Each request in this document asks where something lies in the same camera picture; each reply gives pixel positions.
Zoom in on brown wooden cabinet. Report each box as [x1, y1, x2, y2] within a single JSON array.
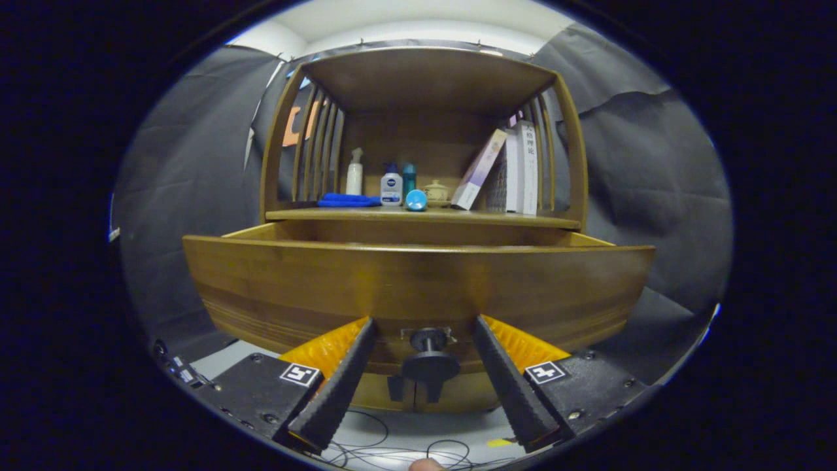
[[260, 46, 589, 414]]

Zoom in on white blue-capped lotion bottle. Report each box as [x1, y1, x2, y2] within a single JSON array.
[[380, 163, 403, 207]]

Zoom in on black floor cables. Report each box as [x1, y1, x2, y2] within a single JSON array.
[[324, 409, 517, 471]]

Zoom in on brown wooden drawer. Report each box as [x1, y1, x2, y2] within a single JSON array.
[[182, 221, 657, 387]]

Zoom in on purple cover book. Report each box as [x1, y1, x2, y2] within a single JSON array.
[[451, 129, 508, 211]]

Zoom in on wooden cabinet door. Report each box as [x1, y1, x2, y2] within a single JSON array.
[[417, 376, 504, 413], [353, 374, 416, 413]]

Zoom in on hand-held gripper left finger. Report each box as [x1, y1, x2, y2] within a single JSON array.
[[195, 317, 379, 457]]

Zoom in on white pump bottle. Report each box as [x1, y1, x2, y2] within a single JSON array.
[[345, 147, 364, 196]]

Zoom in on blue folded cloth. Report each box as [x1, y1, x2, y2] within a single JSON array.
[[318, 192, 382, 208]]

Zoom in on wooden countertop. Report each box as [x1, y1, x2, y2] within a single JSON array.
[[265, 206, 581, 230]]

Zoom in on patterned cover book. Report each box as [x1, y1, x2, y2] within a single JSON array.
[[487, 131, 521, 213]]

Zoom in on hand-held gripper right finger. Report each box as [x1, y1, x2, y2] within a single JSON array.
[[472, 315, 648, 453]]

